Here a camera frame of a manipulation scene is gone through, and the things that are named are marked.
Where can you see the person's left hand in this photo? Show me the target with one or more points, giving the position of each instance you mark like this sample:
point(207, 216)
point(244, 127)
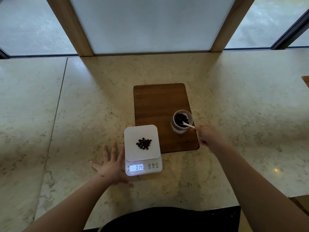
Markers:
point(111, 169)

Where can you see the person's right hand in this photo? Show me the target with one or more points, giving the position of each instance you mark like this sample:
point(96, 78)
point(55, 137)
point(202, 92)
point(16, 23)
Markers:
point(209, 136)

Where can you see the person's left thumb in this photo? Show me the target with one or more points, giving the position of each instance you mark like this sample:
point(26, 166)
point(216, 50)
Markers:
point(128, 183)

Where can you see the person's left little finger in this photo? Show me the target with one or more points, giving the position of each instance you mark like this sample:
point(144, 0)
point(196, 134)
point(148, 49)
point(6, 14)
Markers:
point(95, 165)

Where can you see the person's left middle finger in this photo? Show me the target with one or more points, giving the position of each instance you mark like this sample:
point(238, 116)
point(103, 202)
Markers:
point(114, 151)

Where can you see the person's right fingers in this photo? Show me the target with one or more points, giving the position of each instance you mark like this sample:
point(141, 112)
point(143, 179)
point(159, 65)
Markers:
point(200, 136)

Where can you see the white plastic spoon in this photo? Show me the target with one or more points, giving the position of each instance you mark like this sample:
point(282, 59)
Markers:
point(188, 124)

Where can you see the person's right forearm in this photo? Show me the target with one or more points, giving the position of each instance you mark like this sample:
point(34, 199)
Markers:
point(260, 190)

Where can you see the person's left forearm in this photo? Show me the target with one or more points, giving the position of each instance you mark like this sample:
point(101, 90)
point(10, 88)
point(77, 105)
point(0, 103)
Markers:
point(72, 207)

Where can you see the clear glass jar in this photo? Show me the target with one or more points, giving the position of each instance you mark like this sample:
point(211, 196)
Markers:
point(177, 129)

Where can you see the coffee beans in jar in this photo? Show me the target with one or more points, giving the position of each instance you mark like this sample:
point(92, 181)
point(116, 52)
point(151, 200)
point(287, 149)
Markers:
point(180, 118)

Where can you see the white digital kitchen scale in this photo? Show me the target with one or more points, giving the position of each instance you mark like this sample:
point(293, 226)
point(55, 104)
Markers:
point(141, 157)

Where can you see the pile of loose coffee beans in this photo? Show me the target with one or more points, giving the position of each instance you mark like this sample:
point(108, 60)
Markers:
point(144, 143)

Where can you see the dark wooden board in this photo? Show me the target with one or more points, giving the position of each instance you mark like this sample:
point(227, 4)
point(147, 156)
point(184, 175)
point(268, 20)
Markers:
point(157, 103)

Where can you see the person's black clothing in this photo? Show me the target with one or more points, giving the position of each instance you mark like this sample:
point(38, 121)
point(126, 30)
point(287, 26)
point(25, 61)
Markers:
point(169, 221)

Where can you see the brown wooden tray corner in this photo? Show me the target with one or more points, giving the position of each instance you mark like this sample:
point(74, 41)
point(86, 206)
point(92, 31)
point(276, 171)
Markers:
point(306, 81)

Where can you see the white partition panel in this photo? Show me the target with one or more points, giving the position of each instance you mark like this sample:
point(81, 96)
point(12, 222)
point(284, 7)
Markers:
point(152, 24)

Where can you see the wooden partition post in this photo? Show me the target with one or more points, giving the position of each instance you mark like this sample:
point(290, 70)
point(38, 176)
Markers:
point(231, 24)
point(71, 26)

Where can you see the dark window frame bar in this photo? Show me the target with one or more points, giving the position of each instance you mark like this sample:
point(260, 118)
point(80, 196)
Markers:
point(3, 53)
point(289, 32)

